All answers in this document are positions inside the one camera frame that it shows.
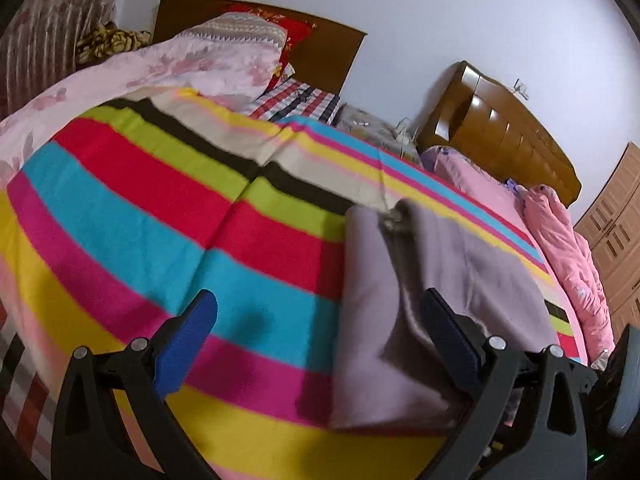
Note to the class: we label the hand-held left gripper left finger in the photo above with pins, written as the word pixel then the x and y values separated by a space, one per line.
pixel 186 345

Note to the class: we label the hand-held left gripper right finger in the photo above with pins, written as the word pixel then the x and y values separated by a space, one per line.
pixel 450 345

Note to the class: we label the lavender pants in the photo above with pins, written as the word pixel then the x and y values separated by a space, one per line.
pixel 370 335

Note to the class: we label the colourful striped blanket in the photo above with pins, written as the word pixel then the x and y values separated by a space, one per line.
pixel 150 220

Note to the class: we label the plain pink quilt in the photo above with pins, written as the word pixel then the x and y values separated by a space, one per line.
pixel 575 260

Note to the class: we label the light wooden wardrobe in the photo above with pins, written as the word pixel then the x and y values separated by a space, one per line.
pixel 617 230

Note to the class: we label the pink bed sheet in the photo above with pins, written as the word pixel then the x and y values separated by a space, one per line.
pixel 480 180

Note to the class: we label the padded wooden headboard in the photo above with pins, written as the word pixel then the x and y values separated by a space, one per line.
pixel 500 130

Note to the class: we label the floral covered nightstand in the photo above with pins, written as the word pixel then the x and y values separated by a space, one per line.
pixel 370 127

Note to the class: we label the red black plaid sheet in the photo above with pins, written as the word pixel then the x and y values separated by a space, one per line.
pixel 300 100

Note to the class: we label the pink floral quilt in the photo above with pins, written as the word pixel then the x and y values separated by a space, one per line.
pixel 150 67

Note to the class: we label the brown yellow patterned blanket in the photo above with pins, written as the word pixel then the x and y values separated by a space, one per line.
pixel 112 42

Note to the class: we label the flat wooden headboard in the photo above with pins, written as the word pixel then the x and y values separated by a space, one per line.
pixel 335 55

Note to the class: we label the zigzag patterned pillow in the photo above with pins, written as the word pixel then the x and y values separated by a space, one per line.
pixel 240 30

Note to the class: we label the red floral pillow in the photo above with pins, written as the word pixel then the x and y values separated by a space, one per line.
pixel 295 35

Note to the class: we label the striped brown curtain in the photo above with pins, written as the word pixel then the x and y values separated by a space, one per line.
pixel 45 30

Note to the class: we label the white wall charger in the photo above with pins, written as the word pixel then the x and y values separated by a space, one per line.
pixel 522 87

